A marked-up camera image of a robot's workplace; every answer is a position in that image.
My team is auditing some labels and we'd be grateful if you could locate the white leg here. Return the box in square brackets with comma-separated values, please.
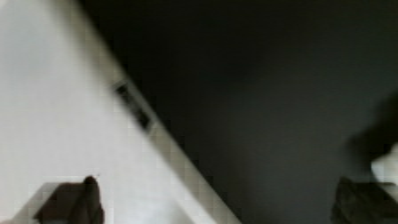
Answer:
[371, 143, 398, 185]

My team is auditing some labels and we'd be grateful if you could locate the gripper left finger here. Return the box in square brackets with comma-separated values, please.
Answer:
[15, 176, 104, 224]

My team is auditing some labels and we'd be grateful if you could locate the white desk top tray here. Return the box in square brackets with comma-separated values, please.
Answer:
[0, 0, 241, 224]

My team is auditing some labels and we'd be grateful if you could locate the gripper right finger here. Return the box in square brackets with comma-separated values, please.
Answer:
[330, 177, 398, 224]

